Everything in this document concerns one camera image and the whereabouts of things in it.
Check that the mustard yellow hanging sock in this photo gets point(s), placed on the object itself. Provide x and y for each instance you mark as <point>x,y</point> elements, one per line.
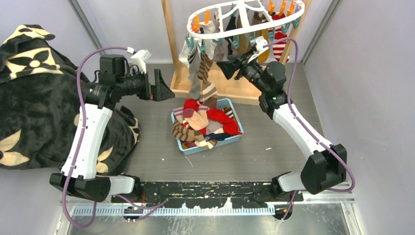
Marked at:
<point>262,58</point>

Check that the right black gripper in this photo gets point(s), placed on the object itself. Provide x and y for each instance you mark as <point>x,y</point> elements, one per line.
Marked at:
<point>229,67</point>

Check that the black hanging sock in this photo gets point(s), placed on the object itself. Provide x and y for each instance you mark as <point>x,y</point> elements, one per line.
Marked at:
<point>231,26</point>

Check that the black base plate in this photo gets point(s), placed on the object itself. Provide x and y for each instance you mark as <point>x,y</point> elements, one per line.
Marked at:
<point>212,194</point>

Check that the beige maroon-toe sock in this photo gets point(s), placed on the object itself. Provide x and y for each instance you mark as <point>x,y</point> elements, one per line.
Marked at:
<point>195,114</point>

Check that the brown beige striped sock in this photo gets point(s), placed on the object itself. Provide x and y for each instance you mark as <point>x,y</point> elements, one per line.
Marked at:
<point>185,134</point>

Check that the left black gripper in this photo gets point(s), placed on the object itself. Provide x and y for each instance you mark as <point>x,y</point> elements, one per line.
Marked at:
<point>160,91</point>

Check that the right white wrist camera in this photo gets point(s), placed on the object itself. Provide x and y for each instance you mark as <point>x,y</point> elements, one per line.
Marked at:
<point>259,47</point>

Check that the grey sock in basket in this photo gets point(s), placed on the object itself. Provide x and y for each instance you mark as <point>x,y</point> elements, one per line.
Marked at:
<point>214,127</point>

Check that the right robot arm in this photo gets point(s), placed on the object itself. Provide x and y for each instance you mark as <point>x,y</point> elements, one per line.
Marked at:
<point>325,163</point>

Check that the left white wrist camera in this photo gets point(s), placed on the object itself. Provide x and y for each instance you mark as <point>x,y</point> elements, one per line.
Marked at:
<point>139,59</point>

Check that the purple striped beige sock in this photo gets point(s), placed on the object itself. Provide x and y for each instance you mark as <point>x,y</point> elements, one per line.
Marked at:
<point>178,114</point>

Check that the red white striped sock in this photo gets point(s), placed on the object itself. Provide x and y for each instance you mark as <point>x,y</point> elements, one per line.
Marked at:
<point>279,47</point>

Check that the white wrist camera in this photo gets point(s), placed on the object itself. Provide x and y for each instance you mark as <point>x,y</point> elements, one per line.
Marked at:
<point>259,47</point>
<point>139,59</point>

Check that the black floral blanket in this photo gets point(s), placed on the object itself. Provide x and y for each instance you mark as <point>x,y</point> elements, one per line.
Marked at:
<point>39,103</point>

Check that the white oval clip hanger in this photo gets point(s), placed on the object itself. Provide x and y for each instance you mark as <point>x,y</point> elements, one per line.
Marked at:
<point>226,9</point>

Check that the wooden hanger stand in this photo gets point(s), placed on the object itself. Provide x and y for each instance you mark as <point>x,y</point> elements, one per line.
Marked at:
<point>238,91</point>

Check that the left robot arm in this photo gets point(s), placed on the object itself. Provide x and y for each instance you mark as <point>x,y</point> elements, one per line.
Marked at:
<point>78,176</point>

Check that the brown striped hanging sock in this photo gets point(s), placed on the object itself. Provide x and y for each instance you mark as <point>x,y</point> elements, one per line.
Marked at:
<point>208,92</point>

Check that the red sock in basket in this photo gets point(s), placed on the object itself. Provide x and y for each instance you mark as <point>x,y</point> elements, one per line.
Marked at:
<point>229,125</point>

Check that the grey white hanging sock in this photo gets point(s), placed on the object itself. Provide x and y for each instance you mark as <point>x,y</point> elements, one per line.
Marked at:
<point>190,56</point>

